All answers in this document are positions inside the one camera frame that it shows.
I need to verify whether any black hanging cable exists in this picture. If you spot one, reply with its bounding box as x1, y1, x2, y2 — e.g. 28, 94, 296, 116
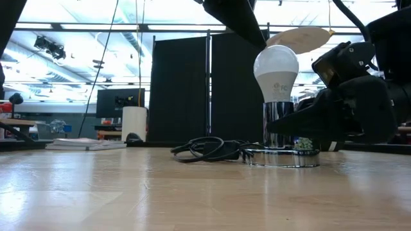
78, 0, 119, 139

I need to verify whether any black computer monitor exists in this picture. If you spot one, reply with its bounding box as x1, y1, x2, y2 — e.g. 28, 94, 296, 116
95, 88, 146, 119

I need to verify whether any black ceiling spotlight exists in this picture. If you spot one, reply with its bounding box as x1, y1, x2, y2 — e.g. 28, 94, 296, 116
33, 35, 67, 60

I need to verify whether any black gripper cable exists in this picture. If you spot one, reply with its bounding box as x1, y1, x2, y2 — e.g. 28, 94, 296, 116
331, 0, 380, 70

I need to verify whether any potted green succulent plant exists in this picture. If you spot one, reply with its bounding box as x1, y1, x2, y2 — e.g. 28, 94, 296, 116
293, 137, 347, 152

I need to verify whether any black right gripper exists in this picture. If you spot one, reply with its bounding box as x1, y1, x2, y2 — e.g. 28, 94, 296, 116
265, 75, 411, 144

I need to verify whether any chrome lamp base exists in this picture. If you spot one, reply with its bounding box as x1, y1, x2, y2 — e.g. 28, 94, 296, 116
245, 101, 321, 169

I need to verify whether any white lightbulb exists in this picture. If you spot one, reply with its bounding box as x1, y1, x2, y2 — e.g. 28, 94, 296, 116
252, 44, 300, 103

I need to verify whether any white cylinder container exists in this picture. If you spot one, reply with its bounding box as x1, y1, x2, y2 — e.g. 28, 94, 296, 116
121, 106, 148, 142

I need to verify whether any black desk lamp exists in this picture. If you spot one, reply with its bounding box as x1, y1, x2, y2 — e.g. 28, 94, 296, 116
8, 92, 24, 119

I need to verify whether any white round hanging disc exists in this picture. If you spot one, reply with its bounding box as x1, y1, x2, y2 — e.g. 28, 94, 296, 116
265, 26, 333, 55

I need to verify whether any wooden workbench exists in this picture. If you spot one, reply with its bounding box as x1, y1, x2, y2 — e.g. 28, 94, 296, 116
0, 118, 37, 144

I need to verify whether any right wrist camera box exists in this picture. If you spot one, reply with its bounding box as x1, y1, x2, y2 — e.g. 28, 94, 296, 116
311, 40, 377, 90

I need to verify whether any black lamp power cord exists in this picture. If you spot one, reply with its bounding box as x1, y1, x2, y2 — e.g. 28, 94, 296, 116
170, 136, 254, 164

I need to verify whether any black aluminium table frame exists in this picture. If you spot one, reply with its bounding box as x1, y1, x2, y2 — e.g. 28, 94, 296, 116
0, 138, 411, 155

